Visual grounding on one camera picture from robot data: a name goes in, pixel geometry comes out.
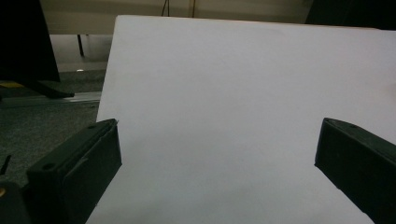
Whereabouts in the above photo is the dark curtain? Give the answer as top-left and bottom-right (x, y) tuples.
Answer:
(304, 0), (396, 31)

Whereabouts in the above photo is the thin black stand leg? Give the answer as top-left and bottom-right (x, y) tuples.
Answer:
(77, 34), (85, 58)

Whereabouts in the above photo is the black equipment base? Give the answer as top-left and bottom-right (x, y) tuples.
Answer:
(0, 0), (61, 83)

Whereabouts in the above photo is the black stand foot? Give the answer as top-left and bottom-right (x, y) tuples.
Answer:
(19, 79), (76, 100)

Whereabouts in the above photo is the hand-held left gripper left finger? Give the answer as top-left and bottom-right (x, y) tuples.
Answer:
(25, 118), (123, 224)

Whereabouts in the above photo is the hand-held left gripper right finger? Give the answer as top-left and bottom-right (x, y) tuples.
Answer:
(314, 117), (396, 224)

